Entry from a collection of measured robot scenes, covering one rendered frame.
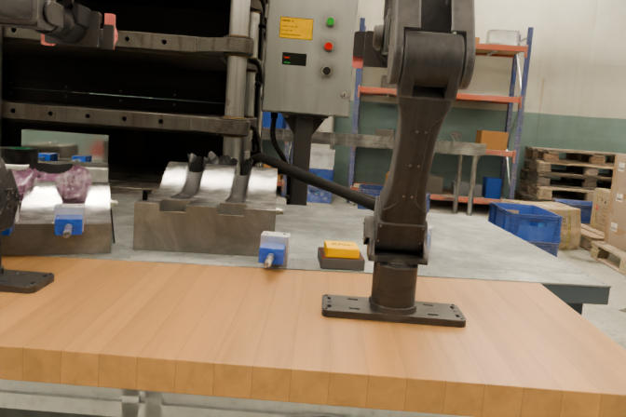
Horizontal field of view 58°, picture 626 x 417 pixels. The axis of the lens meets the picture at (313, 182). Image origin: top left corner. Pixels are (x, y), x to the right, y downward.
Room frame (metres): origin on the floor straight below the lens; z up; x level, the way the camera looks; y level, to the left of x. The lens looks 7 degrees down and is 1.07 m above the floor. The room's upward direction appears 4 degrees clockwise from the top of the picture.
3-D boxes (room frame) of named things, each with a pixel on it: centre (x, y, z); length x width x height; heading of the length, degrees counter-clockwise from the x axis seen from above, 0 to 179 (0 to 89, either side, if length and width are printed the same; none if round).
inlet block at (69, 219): (0.94, 0.41, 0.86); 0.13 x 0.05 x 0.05; 21
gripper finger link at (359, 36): (1.13, -0.09, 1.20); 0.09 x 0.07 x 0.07; 179
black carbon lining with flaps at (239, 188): (1.26, 0.22, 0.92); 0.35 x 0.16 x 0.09; 4
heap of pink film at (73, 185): (1.17, 0.56, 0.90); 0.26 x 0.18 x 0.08; 21
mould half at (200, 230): (1.28, 0.21, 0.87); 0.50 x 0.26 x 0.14; 4
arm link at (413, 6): (0.79, -0.13, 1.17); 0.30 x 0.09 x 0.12; 179
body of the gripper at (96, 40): (1.06, 0.47, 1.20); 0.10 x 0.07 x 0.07; 89
